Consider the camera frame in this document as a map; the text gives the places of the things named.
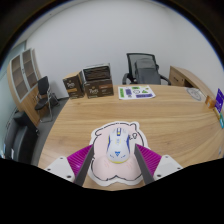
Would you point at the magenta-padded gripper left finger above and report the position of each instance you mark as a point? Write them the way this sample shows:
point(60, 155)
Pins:
point(63, 168)

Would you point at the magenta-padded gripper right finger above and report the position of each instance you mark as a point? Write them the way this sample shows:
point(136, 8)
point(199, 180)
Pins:
point(165, 166)

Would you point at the white and blue computer mouse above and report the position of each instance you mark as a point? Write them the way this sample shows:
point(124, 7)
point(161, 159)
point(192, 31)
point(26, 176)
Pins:
point(118, 145)

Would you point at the pink pig-shaped mouse pad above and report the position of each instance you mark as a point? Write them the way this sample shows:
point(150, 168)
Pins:
point(100, 143)

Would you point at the black sofa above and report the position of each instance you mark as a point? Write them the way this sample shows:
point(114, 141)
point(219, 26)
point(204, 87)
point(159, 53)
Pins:
point(20, 140)

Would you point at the white sheet with coloured shapes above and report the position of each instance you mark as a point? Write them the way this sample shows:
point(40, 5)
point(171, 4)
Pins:
point(136, 92)

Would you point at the small dark brown carton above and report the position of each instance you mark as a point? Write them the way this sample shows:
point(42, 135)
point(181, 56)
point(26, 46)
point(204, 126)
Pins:
point(73, 86)

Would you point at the purple card package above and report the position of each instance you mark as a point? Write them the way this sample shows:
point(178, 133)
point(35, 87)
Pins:
point(220, 100)

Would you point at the large dark brown carton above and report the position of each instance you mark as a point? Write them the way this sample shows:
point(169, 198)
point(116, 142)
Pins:
point(98, 85)

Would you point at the wooden side desk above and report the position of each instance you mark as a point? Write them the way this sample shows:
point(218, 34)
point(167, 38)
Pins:
point(186, 78)

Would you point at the black mesh office chair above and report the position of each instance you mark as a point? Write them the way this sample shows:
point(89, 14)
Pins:
point(146, 71)

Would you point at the wooden shelf cabinet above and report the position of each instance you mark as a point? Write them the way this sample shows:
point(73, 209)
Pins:
point(23, 80)

